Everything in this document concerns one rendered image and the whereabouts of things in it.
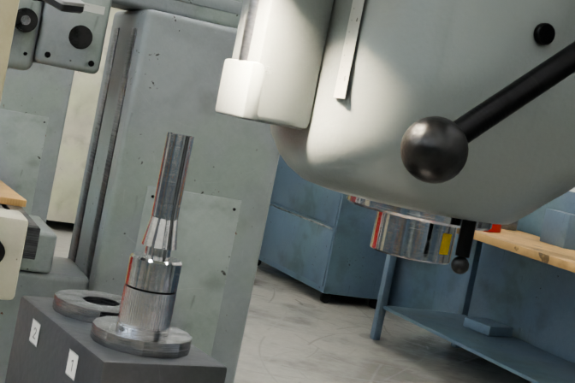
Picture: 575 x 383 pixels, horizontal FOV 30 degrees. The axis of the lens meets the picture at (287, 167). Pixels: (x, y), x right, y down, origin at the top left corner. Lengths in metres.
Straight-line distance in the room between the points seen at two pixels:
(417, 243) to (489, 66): 0.13
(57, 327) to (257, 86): 0.50
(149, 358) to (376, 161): 0.44
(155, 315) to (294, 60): 0.44
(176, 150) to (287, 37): 0.40
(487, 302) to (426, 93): 6.90
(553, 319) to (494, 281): 0.64
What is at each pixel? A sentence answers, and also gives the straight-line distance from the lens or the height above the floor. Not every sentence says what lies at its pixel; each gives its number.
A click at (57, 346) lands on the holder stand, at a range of 1.00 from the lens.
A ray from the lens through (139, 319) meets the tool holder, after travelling 0.96.
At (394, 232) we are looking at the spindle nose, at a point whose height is 1.29.
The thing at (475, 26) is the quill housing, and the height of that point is 1.41.
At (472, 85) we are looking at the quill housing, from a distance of 0.53.
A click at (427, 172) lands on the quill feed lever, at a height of 1.33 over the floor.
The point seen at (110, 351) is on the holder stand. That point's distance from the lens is 0.94.
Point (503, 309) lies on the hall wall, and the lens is 7.27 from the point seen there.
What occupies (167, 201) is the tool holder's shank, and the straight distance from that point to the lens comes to 0.95.
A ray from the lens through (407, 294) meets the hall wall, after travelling 8.20.
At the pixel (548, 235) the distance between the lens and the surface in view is 6.52.
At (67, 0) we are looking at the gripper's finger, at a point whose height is 1.40.
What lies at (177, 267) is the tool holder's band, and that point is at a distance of 0.96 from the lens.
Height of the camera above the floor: 1.35
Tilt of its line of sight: 3 degrees down
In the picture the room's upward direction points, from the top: 11 degrees clockwise
